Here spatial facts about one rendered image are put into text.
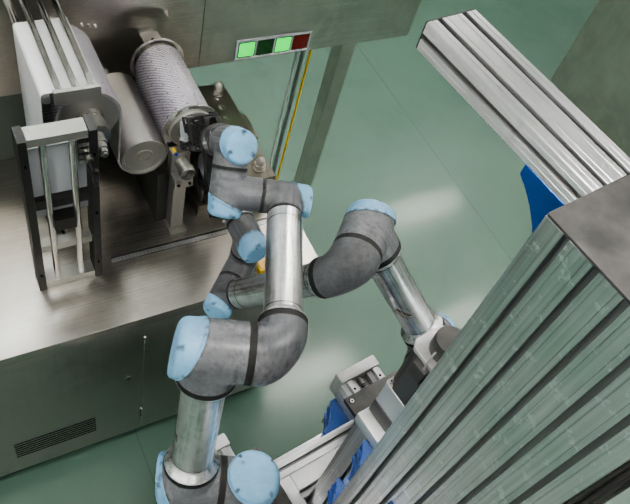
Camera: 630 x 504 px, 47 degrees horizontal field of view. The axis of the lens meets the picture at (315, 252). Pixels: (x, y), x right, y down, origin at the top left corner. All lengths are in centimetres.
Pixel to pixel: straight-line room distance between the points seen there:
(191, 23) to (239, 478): 120
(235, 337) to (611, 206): 69
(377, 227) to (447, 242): 191
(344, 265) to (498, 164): 252
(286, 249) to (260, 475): 50
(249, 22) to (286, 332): 112
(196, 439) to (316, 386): 149
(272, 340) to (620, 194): 66
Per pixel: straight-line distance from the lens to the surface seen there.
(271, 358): 130
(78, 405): 233
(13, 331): 194
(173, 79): 191
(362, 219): 163
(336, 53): 272
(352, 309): 314
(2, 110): 215
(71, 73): 169
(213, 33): 216
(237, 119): 224
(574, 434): 95
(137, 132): 188
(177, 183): 191
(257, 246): 180
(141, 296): 197
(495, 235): 367
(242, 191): 154
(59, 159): 168
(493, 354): 99
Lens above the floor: 257
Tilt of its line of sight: 52 degrees down
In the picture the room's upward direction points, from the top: 20 degrees clockwise
